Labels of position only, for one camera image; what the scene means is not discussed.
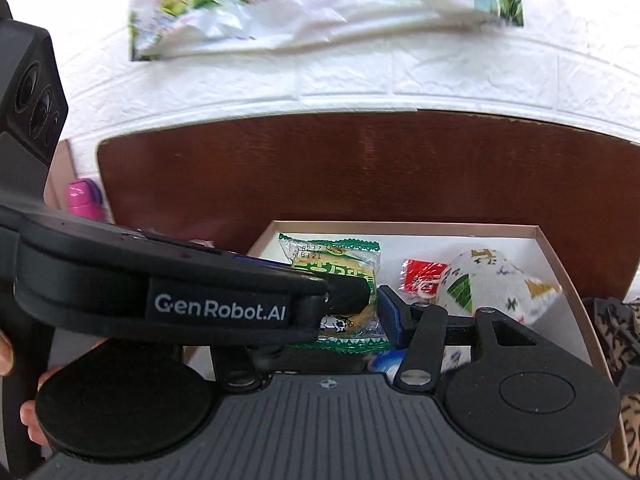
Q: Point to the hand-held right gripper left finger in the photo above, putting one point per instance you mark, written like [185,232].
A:
[239,367]

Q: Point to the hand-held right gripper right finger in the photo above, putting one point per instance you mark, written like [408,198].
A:
[391,320]

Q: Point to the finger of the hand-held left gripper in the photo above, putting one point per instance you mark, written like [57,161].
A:
[350,294]
[260,261]

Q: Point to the cracker snack packet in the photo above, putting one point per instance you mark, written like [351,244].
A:
[340,260]

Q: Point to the blue white tube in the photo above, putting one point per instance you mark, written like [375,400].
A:
[387,362]

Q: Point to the printed cloth pouch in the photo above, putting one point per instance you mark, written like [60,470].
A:
[500,280]

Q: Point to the brown cardboard box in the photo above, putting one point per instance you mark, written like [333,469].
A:
[582,330]

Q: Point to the person's left hand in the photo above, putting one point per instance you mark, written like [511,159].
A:
[31,420]

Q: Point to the red snack packet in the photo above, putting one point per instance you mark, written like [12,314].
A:
[422,277]

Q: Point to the pink bottle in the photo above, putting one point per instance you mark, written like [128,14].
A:
[85,200]

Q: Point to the dark brown wooden headboard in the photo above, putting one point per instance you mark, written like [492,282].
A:
[350,170]

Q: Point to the letter print tablecloth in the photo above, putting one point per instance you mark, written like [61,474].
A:
[625,330]

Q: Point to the floral cloth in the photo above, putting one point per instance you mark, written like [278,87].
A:
[325,5]

